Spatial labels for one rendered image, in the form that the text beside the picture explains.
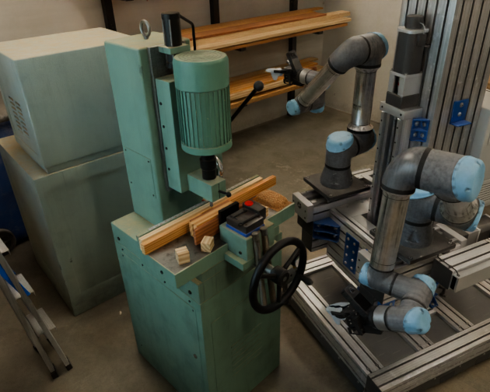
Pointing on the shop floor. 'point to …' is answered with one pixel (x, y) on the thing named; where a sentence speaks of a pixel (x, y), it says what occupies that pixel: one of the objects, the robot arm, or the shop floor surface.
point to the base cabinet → (201, 330)
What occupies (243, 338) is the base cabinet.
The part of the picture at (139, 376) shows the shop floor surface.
